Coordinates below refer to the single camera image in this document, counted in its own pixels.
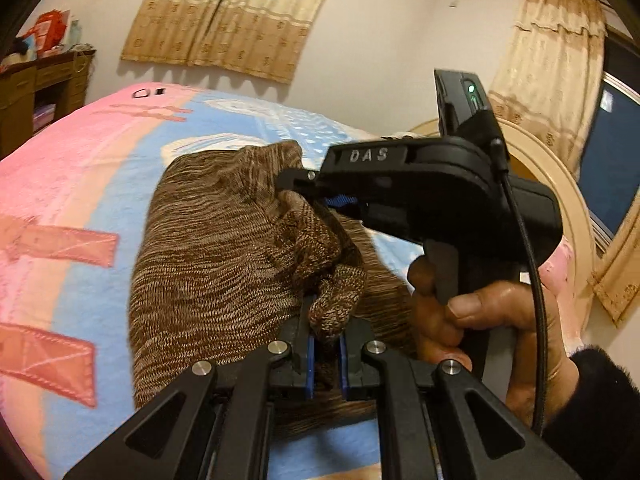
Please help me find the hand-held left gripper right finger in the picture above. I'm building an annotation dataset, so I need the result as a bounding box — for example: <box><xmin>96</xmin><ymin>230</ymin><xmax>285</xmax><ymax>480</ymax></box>
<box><xmin>337</xmin><ymin>317</ymin><xmax>583</xmax><ymax>480</ymax></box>

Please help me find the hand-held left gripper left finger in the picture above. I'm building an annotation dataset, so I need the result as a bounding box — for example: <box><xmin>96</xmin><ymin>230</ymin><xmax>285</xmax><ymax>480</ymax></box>
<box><xmin>62</xmin><ymin>305</ymin><xmax>321</xmax><ymax>480</ymax></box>

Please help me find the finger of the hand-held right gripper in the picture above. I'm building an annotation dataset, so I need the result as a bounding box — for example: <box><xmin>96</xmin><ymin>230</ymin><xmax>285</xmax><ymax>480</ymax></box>
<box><xmin>274</xmin><ymin>167</ymin><xmax>361</xmax><ymax>211</ymax></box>

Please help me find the brown knitted sweater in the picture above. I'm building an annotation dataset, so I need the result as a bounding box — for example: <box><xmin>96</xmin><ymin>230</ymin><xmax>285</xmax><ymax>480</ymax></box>
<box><xmin>127</xmin><ymin>140</ymin><xmax>431</xmax><ymax>441</ymax></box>

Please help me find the person's right forearm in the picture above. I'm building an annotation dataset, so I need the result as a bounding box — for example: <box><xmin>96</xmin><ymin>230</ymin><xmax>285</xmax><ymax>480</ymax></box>
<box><xmin>542</xmin><ymin>345</ymin><xmax>640</xmax><ymax>480</ymax></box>

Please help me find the person's right hand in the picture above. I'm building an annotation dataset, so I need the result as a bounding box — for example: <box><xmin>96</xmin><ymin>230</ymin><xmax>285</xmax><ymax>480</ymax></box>
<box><xmin>407</xmin><ymin>255</ymin><xmax>581</xmax><ymax>431</ymax></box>

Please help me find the cream wooden headboard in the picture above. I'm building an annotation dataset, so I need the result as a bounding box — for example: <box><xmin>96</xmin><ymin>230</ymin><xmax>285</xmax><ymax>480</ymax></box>
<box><xmin>407</xmin><ymin>117</ymin><xmax>598</xmax><ymax>311</ymax></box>

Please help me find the pink floral pillow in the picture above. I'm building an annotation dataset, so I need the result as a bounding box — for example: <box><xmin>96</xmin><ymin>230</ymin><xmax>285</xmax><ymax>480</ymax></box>
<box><xmin>537</xmin><ymin>235</ymin><xmax>586</xmax><ymax>356</ymax></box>

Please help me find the beige patterned curtain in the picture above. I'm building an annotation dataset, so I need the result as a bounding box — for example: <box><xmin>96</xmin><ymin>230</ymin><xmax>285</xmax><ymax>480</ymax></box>
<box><xmin>589</xmin><ymin>220</ymin><xmax>640</xmax><ymax>328</ymax></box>
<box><xmin>120</xmin><ymin>0</ymin><xmax>246</xmax><ymax>68</ymax></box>
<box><xmin>487</xmin><ymin>0</ymin><xmax>608</xmax><ymax>181</ymax></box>
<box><xmin>187</xmin><ymin>0</ymin><xmax>346</xmax><ymax>85</ymax></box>

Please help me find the dark window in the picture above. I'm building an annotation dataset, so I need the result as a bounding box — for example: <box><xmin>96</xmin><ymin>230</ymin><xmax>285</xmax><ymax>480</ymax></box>
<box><xmin>577</xmin><ymin>72</ymin><xmax>640</xmax><ymax>241</ymax></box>

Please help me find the printed pink and blue blanket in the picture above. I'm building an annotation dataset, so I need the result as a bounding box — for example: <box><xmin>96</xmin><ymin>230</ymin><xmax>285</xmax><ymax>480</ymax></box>
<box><xmin>0</xmin><ymin>82</ymin><xmax>431</xmax><ymax>480</ymax></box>

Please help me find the red bag on desk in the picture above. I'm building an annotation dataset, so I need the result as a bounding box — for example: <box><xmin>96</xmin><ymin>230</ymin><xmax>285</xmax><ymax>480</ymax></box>
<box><xmin>35</xmin><ymin>10</ymin><xmax>71</xmax><ymax>58</ymax></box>

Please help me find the brown wooden desk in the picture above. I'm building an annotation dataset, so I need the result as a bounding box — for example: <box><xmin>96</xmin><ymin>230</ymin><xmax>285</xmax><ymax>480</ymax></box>
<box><xmin>0</xmin><ymin>50</ymin><xmax>96</xmax><ymax>161</ymax></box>

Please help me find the black braided cable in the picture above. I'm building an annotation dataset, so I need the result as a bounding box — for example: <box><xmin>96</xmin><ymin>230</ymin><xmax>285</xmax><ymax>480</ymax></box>
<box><xmin>490</xmin><ymin>137</ymin><xmax>548</xmax><ymax>436</ymax></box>

